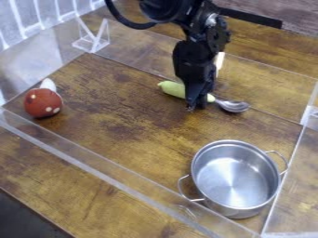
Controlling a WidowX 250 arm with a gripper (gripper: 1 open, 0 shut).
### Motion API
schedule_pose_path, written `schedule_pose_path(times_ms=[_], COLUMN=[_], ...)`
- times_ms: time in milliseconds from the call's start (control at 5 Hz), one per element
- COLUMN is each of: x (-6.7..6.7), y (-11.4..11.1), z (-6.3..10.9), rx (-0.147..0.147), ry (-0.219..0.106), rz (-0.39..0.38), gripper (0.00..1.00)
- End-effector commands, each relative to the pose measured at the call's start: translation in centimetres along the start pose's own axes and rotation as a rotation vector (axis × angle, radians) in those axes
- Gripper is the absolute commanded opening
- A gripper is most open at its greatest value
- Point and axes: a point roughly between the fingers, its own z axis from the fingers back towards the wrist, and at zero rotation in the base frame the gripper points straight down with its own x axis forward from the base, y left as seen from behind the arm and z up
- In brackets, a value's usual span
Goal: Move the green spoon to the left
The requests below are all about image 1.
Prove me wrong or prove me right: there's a green handled metal spoon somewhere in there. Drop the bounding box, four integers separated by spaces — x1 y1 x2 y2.
157 81 249 113

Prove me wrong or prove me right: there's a red toy mushroom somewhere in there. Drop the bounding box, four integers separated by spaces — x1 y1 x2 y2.
24 78 62 118

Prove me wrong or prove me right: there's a black strip on table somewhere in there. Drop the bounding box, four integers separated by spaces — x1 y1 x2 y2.
220 7 283 29

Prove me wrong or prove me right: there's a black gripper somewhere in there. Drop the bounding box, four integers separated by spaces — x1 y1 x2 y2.
172 41 216 112

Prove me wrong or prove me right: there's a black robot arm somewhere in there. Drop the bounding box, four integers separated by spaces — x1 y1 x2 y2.
138 0 231 110

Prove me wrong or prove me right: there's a clear acrylic triangular bracket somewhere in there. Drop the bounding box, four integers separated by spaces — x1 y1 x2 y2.
72 18 110 53

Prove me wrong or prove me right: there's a black cable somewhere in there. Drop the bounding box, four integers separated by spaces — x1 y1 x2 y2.
102 0 159 31

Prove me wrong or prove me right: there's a stainless steel pot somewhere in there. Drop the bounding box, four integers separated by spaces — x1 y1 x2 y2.
177 139 289 219

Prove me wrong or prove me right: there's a clear acrylic enclosure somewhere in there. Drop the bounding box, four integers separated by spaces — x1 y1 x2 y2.
0 9 318 238

